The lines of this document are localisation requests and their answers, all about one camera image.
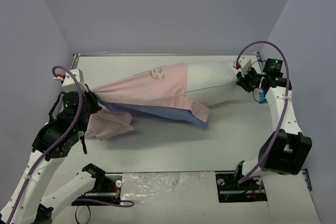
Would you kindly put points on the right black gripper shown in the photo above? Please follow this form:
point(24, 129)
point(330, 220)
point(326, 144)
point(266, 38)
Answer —
point(243, 80)

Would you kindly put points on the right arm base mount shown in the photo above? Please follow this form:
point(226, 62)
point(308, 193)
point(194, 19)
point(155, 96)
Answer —
point(230, 191)

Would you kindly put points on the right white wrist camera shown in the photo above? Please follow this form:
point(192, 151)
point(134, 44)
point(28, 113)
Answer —
point(242, 64)

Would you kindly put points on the pink and blue Frozen pillowcase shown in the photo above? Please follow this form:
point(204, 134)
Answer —
point(158, 91)

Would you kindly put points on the white pillow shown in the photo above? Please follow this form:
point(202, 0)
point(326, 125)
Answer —
point(215, 82)

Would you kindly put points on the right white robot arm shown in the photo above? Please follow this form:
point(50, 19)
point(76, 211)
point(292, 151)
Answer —
point(287, 148)

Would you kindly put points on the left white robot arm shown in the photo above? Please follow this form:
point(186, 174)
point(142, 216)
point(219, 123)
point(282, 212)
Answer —
point(49, 149)

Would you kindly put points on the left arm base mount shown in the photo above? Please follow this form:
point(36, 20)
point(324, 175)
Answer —
point(105, 192)

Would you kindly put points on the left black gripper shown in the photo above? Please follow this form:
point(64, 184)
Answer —
point(92, 101)

